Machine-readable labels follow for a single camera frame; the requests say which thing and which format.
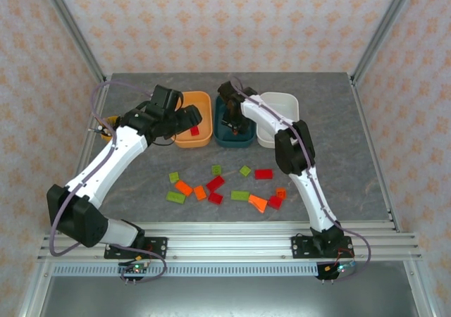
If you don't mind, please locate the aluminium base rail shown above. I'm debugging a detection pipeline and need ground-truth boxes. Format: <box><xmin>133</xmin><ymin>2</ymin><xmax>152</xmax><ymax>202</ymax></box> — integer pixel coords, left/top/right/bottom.
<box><xmin>37</xmin><ymin>220</ymin><xmax>423</xmax><ymax>263</ymax></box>

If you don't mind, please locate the grey metal panel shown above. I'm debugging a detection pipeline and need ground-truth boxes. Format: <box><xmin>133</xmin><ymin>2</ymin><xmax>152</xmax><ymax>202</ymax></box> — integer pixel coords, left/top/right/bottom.
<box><xmin>38</xmin><ymin>276</ymin><xmax>420</xmax><ymax>317</ymax></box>

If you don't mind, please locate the small circuit board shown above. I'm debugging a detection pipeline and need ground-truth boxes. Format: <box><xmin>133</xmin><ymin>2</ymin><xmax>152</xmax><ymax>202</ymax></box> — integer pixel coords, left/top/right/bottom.
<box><xmin>316</xmin><ymin>260</ymin><xmax>357</xmax><ymax>282</ymax></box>
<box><xmin>118</xmin><ymin>262</ymin><xmax>151</xmax><ymax>285</ymax></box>

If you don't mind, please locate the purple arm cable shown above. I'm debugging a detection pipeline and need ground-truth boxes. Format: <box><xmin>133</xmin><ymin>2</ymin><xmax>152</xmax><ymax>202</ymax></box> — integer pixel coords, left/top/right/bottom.
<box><xmin>49</xmin><ymin>79</ymin><xmax>167</xmax><ymax>285</ymax></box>
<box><xmin>228</xmin><ymin>76</ymin><xmax>371</xmax><ymax>282</ymax></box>

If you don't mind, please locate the orange wedge lego piece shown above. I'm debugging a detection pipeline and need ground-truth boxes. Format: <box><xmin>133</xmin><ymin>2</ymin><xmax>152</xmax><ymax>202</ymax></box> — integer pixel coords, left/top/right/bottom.
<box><xmin>248</xmin><ymin>194</ymin><xmax>268</xmax><ymax>213</ymax></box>

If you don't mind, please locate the slotted grey cable duct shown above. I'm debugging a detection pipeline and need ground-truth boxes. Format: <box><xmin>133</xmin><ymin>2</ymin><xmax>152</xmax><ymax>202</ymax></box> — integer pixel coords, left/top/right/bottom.
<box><xmin>51</xmin><ymin>264</ymin><xmax>320</xmax><ymax>278</ymax></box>

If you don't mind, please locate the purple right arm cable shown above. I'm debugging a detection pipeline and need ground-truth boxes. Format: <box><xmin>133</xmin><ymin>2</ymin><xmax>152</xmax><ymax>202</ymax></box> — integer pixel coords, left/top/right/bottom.
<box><xmin>228</xmin><ymin>76</ymin><xmax>371</xmax><ymax>282</ymax></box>

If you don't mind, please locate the aluminium frame post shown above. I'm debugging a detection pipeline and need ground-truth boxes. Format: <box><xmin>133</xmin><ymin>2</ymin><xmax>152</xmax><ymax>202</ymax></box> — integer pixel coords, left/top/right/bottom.
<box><xmin>350</xmin><ymin>0</ymin><xmax>420</xmax><ymax>85</ymax></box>
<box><xmin>37</xmin><ymin>0</ymin><xmax>106</xmax><ymax>85</ymax></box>

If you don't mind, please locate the thin black left camera cable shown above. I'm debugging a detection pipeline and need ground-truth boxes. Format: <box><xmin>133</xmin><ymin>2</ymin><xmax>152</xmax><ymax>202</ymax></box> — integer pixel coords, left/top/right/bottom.
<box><xmin>151</xmin><ymin>133</ymin><xmax>177</xmax><ymax>147</ymax></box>

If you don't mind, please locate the aluminium table side rail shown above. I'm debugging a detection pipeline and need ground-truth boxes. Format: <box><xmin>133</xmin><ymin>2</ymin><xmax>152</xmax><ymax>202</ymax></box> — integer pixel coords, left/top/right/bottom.
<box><xmin>350</xmin><ymin>73</ymin><xmax>436</xmax><ymax>317</ymax></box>
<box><xmin>17</xmin><ymin>73</ymin><xmax>113</xmax><ymax>317</ymax></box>

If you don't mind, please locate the yellow pencil cup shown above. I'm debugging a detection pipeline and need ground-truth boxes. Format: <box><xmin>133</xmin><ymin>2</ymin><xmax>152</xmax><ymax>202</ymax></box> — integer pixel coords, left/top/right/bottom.
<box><xmin>100</xmin><ymin>116</ymin><xmax>123</xmax><ymax>142</ymax></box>

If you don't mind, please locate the orange plastic container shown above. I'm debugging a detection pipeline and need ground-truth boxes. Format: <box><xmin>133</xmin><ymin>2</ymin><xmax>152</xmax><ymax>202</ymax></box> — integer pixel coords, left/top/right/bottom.
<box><xmin>172</xmin><ymin>90</ymin><xmax>213</xmax><ymax>149</ymax></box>

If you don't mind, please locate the teal plastic container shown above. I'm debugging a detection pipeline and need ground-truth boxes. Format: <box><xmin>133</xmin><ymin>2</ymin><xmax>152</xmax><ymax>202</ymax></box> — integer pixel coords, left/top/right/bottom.
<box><xmin>213</xmin><ymin>94</ymin><xmax>257</xmax><ymax>148</ymax></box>

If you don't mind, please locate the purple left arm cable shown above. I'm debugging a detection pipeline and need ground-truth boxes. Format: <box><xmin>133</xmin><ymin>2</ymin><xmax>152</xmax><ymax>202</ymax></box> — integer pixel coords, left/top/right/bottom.
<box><xmin>49</xmin><ymin>79</ymin><xmax>167</xmax><ymax>285</ymax></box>

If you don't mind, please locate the white plastic container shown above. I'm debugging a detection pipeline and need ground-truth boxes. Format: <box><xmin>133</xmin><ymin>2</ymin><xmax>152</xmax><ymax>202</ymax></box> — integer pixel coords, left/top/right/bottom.
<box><xmin>256</xmin><ymin>91</ymin><xmax>299</xmax><ymax>149</ymax></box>

